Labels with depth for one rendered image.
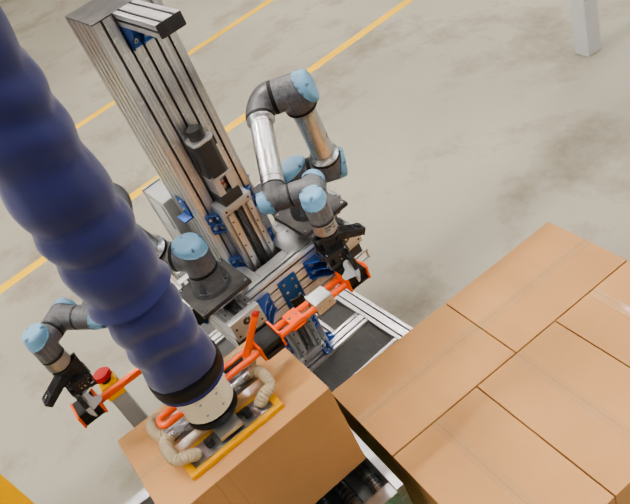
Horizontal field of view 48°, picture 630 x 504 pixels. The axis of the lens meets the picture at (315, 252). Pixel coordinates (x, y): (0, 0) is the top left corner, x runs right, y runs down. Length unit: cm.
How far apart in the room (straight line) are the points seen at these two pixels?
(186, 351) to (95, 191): 54
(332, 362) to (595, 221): 159
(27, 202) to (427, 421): 159
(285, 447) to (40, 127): 119
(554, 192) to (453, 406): 189
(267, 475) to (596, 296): 141
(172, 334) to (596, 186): 286
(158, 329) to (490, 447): 121
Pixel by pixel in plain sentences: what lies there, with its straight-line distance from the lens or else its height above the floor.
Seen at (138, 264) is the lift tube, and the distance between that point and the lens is 179.
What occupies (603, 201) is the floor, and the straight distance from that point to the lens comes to 413.
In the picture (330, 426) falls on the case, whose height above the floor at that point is 88.
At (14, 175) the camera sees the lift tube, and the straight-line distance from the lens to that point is 164.
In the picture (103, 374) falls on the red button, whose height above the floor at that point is 104.
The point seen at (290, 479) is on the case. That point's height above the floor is 81.
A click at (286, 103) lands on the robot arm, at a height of 160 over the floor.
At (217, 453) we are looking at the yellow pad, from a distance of 220.
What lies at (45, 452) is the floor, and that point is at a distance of 424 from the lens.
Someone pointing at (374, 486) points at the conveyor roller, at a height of 55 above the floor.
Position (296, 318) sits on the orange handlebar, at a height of 117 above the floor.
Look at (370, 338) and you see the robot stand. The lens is 341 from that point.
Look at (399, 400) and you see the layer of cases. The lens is 272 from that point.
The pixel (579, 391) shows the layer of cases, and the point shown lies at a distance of 263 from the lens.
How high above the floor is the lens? 267
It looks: 38 degrees down
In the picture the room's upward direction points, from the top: 25 degrees counter-clockwise
